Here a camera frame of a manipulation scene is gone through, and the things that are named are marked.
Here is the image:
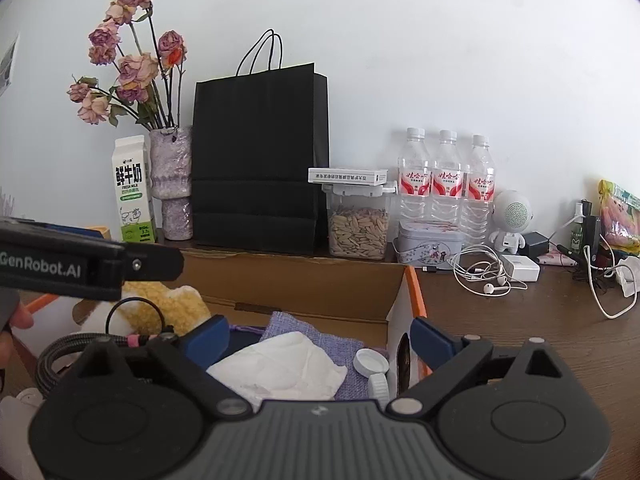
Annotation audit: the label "yellow white plush toy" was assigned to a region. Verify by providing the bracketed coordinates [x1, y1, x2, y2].
[79, 282, 212, 336]

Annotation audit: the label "white bottle cap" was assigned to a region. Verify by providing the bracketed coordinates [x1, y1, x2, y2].
[352, 348, 390, 377]

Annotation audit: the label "white tissue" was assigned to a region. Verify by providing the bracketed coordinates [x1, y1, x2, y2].
[207, 332, 347, 408]

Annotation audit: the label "purple linen drawstring bag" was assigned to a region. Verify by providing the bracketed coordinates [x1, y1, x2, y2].
[208, 312, 390, 406]

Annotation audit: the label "braided black cable coil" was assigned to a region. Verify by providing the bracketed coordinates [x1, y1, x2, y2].
[34, 325, 177, 401]

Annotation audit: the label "translucent plastic bottle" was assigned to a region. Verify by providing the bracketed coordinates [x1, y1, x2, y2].
[0, 388, 43, 480]

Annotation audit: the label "person's left hand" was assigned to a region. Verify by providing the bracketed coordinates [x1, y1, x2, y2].
[0, 301, 36, 396]

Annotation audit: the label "yellow ceramic mug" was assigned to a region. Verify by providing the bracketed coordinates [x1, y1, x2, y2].
[94, 226, 112, 240]

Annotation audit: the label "red cardboard box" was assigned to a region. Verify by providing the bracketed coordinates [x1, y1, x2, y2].
[16, 249, 430, 394]

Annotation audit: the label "white green milk carton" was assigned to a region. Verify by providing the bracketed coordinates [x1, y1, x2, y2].
[112, 134, 156, 244]

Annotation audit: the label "decorated metal tin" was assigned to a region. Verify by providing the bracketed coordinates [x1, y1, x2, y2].
[394, 220, 464, 271]

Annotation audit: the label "white charger block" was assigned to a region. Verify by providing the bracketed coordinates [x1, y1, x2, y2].
[499, 254, 540, 283]

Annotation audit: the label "purple glitter vase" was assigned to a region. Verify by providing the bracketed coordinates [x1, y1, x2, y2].
[150, 127, 193, 242]

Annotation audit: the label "black power adapter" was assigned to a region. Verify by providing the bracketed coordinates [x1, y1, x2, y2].
[518, 232, 550, 261]

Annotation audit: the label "clear jar of seeds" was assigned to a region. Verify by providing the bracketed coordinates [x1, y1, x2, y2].
[322, 181, 397, 261]

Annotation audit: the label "white robot speaker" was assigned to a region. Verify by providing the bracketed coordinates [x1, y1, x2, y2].
[488, 190, 534, 255]

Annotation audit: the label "right water bottle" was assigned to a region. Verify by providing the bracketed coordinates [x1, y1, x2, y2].
[460, 134, 496, 245]

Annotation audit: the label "water bottle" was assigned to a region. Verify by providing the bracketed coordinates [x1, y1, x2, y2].
[398, 127, 432, 221]
[432, 130, 464, 223]
[460, 134, 496, 245]

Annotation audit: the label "dried pink rose bouquet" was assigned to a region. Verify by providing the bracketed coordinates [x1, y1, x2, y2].
[67, 0, 188, 131]

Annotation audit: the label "middle water bottle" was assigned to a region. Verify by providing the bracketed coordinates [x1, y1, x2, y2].
[432, 130, 464, 223]

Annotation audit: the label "left water bottle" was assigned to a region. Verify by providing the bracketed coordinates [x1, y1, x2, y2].
[398, 127, 432, 221]

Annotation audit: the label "flat white box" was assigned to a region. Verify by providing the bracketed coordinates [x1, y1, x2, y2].
[308, 168, 387, 186]

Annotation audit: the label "black paper shopping bag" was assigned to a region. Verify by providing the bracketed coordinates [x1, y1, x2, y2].
[191, 29, 330, 255]

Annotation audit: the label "black upright device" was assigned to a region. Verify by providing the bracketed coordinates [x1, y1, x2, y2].
[580, 200, 602, 271]

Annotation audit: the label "white face mask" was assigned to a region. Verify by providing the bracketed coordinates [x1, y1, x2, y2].
[615, 256, 640, 298]

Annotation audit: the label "yellow snack bag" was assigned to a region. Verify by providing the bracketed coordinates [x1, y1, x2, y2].
[598, 180, 640, 256]

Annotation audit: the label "white wired earphones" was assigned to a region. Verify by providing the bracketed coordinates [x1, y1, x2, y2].
[448, 244, 528, 298]

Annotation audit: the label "white charging cable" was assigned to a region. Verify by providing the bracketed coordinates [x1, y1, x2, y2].
[546, 209, 640, 321]

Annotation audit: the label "wall notice paper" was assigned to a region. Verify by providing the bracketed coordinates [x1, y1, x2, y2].
[0, 36, 20, 96]

